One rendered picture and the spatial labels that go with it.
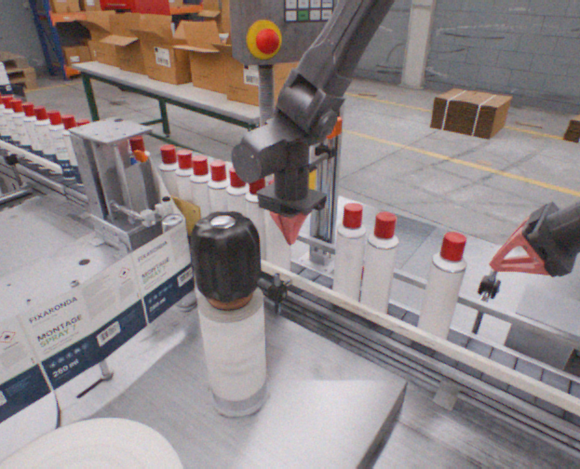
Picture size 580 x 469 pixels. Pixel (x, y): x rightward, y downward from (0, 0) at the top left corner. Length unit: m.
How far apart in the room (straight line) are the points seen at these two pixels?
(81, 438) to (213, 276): 0.21
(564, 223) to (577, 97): 5.53
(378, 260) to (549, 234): 0.25
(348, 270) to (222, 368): 0.30
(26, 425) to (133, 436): 0.26
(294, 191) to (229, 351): 0.27
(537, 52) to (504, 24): 0.53
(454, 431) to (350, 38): 0.58
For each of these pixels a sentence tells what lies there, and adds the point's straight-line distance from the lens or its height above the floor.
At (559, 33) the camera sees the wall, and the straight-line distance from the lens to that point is 6.10.
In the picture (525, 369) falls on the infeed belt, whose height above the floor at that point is 0.88.
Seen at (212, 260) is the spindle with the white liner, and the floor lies 1.15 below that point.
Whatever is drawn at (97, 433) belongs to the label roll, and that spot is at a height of 1.02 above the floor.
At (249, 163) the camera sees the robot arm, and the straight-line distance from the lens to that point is 0.59.
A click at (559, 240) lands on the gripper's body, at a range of 0.61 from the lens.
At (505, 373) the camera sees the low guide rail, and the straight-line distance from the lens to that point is 0.73.
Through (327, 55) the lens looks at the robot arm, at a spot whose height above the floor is 1.33.
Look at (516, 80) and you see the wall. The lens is 6.25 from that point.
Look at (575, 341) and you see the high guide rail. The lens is 0.76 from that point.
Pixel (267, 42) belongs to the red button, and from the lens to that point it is 0.73.
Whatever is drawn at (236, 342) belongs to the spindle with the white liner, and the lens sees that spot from 0.55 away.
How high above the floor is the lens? 1.42
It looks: 32 degrees down
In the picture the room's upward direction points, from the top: straight up
